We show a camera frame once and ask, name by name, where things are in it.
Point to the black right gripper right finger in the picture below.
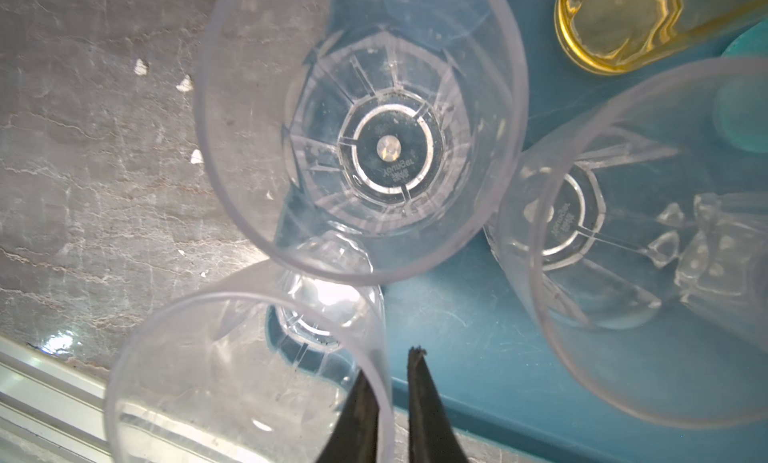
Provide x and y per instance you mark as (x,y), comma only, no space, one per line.
(431,436)

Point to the teal plastic tray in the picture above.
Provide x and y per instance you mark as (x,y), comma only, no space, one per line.
(507,392)

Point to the teal dotted plastic cup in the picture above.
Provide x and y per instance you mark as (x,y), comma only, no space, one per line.
(741,108)

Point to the yellow plastic cup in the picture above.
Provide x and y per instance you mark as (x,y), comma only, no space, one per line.
(613,37)

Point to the clear faceted cup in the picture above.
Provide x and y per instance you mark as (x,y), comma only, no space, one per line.
(264,358)
(590,234)
(357,154)
(722,272)

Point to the aluminium mounting rail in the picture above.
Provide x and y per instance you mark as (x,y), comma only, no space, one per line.
(51,412)

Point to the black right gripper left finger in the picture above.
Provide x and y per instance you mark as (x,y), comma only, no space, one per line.
(355,436)

